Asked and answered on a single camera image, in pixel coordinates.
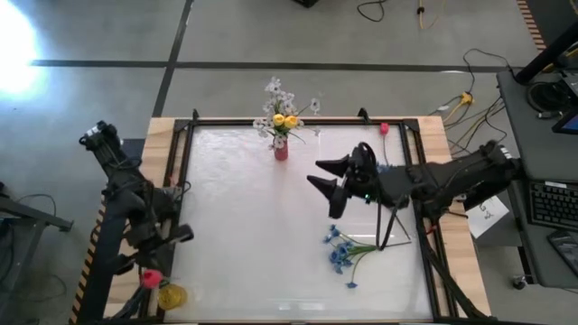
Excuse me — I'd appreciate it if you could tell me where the white artificial flower bunch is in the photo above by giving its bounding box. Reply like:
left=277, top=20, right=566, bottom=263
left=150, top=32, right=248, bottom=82
left=251, top=76, right=322, bottom=153

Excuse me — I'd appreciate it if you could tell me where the coiled black cable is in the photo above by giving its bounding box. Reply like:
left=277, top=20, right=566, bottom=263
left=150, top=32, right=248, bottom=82
left=526, top=79, right=565, bottom=114

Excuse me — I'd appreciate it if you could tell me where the black keyboard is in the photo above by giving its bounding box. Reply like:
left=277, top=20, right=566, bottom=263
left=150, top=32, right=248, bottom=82
left=527, top=180, right=578, bottom=232

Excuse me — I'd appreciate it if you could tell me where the blue artificial flower bunch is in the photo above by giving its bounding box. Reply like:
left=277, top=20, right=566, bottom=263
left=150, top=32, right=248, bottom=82
left=322, top=223, right=413, bottom=290

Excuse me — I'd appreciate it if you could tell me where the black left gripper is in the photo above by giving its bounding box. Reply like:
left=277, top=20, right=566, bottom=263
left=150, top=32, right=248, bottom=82
left=130, top=223, right=195, bottom=267

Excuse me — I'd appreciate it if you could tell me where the red translucent vase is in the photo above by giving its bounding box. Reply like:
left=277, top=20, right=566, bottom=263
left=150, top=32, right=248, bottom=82
left=273, top=137, right=289, bottom=162

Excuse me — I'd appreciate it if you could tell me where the laptop screen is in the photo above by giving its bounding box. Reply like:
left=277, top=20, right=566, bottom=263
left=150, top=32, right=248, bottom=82
left=551, top=74, right=578, bottom=135

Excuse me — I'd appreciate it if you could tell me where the red artificial tulip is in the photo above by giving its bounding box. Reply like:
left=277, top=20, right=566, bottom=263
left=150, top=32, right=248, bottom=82
left=140, top=269, right=163, bottom=290
left=378, top=121, right=392, bottom=166

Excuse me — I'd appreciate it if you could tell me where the yellow plug cable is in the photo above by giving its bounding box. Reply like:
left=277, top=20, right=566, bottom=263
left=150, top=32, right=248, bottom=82
left=444, top=92, right=475, bottom=123

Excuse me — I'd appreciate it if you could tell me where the black table frame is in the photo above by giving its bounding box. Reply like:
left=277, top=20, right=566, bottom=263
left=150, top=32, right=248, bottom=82
left=162, top=107, right=493, bottom=324

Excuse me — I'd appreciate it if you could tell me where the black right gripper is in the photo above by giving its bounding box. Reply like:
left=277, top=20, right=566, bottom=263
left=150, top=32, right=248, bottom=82
left=306, top=142, right=379, bottom=219

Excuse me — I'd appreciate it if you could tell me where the yellow floor cable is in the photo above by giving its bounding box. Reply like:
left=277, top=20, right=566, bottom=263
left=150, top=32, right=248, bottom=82
left=417, top=0, right=446, bottom=31

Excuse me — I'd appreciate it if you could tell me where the black floor cable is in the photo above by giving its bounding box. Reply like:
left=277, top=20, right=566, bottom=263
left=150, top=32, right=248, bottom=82
left=356, top=0, right=386, bottom=23

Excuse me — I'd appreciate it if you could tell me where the black monitor pole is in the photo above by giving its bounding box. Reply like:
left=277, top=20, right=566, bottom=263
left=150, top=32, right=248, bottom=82
left=514, top=20, right=578, bottom=86

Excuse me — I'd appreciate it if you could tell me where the black tripod stand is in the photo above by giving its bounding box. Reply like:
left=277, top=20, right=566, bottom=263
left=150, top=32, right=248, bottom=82
left=0, top=182, right=74, bottom=325

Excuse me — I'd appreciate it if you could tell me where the black cable bundle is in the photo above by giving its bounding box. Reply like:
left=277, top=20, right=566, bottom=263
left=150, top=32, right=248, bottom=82
left=451, top=48, right=516, bottom=154

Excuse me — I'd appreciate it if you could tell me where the white paper sheet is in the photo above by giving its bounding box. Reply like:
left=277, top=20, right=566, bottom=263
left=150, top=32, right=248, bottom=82
left=464, top=195, right=510, bottom=239

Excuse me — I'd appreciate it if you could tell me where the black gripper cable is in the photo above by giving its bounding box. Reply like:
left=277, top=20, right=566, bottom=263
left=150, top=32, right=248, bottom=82
left=377, top=198, right=399, bottom=252

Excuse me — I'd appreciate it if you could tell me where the grey desk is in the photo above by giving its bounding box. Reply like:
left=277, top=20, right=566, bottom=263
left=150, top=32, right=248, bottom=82
left=496, top=70, right=578, bottom=290

